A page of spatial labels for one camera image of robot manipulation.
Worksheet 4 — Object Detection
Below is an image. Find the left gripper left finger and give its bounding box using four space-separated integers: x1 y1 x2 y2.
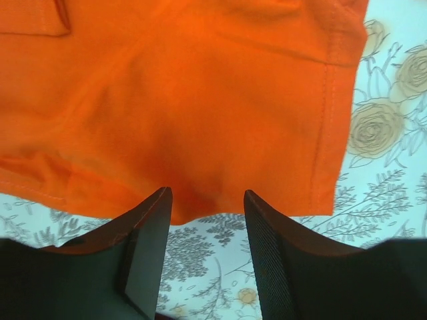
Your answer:
1 187 172 319

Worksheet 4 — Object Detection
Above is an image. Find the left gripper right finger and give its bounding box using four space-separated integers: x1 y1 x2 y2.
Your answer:
244 190 426 320

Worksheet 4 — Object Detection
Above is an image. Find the orange t shirt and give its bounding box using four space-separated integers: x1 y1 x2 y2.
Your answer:
1 1 368 225

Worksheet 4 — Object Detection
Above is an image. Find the floral table mat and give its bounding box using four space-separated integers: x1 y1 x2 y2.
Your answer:
1 1 426 319

